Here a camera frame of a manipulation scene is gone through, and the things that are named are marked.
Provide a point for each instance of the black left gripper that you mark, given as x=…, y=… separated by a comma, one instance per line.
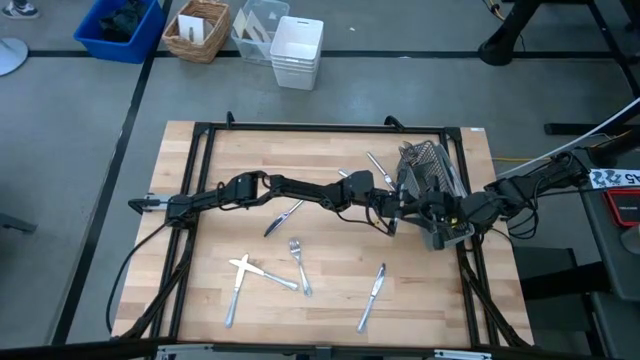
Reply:
x=386, y=207

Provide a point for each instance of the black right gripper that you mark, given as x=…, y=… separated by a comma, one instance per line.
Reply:
x=442, y=207

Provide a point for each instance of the grey mesh cutlery caddy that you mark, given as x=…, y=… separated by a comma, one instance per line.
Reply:
x=430, y=170

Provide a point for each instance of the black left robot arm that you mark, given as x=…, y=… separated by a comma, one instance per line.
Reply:
x=300, y=190

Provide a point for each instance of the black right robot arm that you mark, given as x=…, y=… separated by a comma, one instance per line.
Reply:
x=530, y=185

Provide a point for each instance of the steel table knife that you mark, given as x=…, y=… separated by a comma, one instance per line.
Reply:
x=375, y=290
x=282, y=219
x=236, y=287
x=377, y=167
x=343, y=173

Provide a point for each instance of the black stool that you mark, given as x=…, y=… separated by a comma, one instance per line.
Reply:
x=545, y=270

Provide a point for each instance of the black stand foot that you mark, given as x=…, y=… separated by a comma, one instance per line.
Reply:
x=497, y=50

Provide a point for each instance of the white plastic bin stack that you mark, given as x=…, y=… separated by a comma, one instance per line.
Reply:
x=297, y=45

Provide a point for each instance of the white numbered label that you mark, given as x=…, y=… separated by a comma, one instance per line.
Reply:
x=612, y=178

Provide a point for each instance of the black side cart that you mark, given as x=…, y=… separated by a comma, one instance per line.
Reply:
x=615, y=270

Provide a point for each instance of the red-framed tablet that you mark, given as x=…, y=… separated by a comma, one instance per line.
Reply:
x=627, y=207

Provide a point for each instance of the beige cardboard piece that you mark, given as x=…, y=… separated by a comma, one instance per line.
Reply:
x=240, y=22
x=259, y=31

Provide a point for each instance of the grey round object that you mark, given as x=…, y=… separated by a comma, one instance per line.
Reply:
x=634, y=241

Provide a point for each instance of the clear plastic bin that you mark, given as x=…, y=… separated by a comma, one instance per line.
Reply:
x=277, y=12

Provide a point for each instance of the wicker basket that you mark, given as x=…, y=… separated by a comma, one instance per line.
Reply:
x=220, y=30

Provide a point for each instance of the white card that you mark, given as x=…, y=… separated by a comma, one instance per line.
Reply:
x=192, y=27

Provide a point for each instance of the blue plastic bin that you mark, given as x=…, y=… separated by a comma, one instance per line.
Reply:
x=145, y=47

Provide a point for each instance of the black cloth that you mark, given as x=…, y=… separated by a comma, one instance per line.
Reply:
x=122, y=22

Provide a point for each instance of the black front crossbar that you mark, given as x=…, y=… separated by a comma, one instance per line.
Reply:
x=75, y=351

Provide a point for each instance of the grey metal leg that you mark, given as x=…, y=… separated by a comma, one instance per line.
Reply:
x=17, y=223

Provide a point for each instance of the grey round stand base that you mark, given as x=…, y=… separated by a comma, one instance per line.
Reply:
x=10, y=55

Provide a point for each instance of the person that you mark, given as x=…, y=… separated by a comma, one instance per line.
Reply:
x=22, y=9

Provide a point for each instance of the black frame clamp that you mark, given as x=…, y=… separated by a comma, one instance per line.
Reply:
x=230, y=119
x=394, y=121

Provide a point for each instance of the black floor stand frame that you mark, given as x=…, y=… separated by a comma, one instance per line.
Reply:
x=570, y=129

